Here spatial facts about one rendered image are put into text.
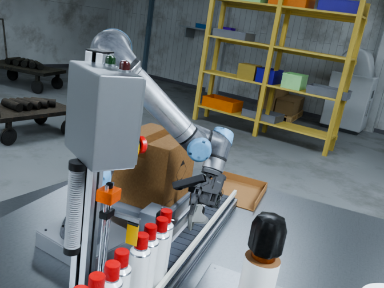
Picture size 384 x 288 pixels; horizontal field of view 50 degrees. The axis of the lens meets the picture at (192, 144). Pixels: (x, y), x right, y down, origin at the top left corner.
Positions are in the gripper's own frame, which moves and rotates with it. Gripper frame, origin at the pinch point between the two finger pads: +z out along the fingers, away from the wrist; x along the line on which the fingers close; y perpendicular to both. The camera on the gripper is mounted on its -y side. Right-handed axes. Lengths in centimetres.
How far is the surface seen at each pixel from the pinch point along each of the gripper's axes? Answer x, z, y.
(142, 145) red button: -59, -12, 1
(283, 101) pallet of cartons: 606, -286, -56
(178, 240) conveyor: 1.1, 5.6, -2.2
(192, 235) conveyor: 6.4, 2.6, 0.7
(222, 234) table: 23.3, -1.4, 7.3
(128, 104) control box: -68, -17, -1
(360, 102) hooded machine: 607, -313, 77
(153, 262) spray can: -32.3, 11.9, 2.4
